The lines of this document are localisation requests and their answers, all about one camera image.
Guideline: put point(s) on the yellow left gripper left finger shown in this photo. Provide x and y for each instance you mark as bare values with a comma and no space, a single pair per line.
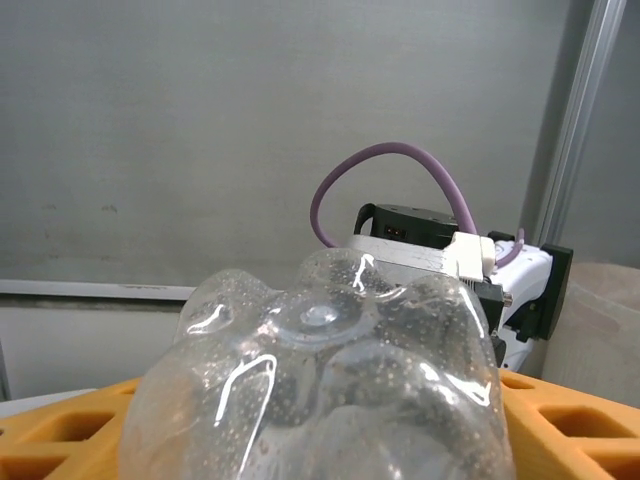
50,440

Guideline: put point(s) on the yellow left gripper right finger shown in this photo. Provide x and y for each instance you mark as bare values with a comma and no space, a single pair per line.
575,430

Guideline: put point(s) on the clear Pepsi bottle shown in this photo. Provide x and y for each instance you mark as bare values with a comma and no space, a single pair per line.
310,390

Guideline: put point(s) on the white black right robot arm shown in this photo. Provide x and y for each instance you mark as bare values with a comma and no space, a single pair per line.
525,280

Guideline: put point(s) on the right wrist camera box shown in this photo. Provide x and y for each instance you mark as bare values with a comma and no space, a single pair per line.
425,257

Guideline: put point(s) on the aluminium frame post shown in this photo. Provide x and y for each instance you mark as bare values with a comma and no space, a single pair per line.
580,125

